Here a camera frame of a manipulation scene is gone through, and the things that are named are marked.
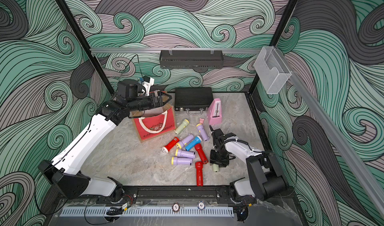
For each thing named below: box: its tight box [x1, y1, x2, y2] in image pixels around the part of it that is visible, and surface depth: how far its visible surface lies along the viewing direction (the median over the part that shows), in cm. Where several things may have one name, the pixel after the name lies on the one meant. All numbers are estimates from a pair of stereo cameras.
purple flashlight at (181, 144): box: [176, 134, 194, 149], surface depth 92 cm
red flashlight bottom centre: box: [195, 161, 204, 187], surface depth 80 cm
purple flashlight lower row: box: [171, 156, 193, 166], surface depth 83 cm
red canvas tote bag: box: [130, 91, 176, 142], surface depth 84 cm
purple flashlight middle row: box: [175, 148, 196, 159], surface depth 86 cm
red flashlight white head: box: [161, 136, 180, 154], surface depth 91 cm
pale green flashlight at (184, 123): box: [173, 119, 190, 135], surface depth 100 cm
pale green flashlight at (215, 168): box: [212, 163, 220, 173], surface depth 81 cm
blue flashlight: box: [185, 135, 202, 152], surface depth 92 cm
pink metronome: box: [207, 98, 223, 125], surface depth 99 cm
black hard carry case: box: [174, 87, 214, 116], surface depth 109 cm
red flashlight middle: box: [194, 143, 209, 165], surface depth 87 cm
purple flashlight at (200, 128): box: [196, 123, 210, 142], surface depth 97 cm
